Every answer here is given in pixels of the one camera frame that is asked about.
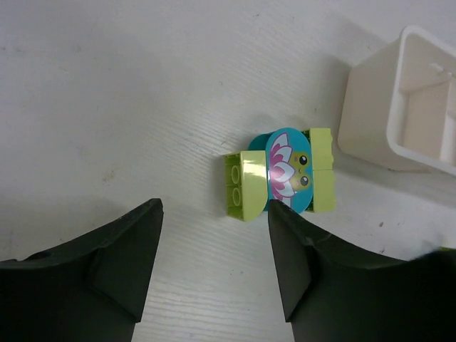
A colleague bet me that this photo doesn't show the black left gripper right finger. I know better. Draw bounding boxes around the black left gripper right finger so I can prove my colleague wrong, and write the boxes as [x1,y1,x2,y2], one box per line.
[268,200,455,341]

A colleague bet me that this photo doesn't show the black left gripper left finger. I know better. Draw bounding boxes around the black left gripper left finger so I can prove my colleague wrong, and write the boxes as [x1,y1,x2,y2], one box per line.
[1,199,164,341]

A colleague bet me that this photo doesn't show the teal frog lego brick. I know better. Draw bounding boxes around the teal frog lego brick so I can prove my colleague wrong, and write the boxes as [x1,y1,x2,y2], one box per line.
[248,128,314,213]

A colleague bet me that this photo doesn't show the lime green curved lego brick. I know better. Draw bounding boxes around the lime green curved lego brick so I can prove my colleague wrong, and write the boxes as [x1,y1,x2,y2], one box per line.
[224,150,269,222]

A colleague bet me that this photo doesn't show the white divided plastic tray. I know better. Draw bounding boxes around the white divided plastic tray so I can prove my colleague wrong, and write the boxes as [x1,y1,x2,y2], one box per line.
[338,26,455,175]

